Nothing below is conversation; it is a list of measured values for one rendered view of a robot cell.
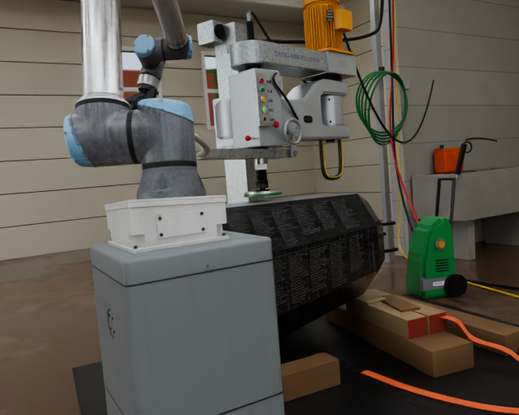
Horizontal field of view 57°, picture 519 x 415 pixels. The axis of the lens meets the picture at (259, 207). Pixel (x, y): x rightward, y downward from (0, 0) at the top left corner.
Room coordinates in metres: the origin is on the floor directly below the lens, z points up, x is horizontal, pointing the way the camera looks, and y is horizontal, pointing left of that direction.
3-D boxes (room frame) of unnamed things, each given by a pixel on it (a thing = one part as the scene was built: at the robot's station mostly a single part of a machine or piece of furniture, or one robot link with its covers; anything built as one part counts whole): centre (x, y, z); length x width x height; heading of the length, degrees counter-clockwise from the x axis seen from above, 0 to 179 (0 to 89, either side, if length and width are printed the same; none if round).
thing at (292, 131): (2.75, -0.20, 1.23); 0.15 x 0.10 x 0.15; 134
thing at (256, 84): (2.62, -0.05, 1.41); 0.08 x 0.03 x 0.28; 134
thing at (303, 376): (2.16, -0.15, 0.07); 0.30 x 0.12 x 0.12; 116
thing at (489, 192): (5.14, -2.34, 0.43); 1.30 x 0.62 x 0.86; 120
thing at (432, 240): (3.61, -1.28, 0.43); 0.35 x 0.35 x 0.87; 10
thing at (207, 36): (3.42, 0.23, 2.00); 0.20 x 0.18 x 0.15; 25
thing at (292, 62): (2.99, -0.28, 1.65); 0.96 x 0.25 x 0.17; 134
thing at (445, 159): (5.26, -2.13, 1.00); 0.50 x 0.22 x 0.33; 120
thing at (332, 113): (3.21, -0.50, 1.38); 0.19 x 0.19 x 0.20
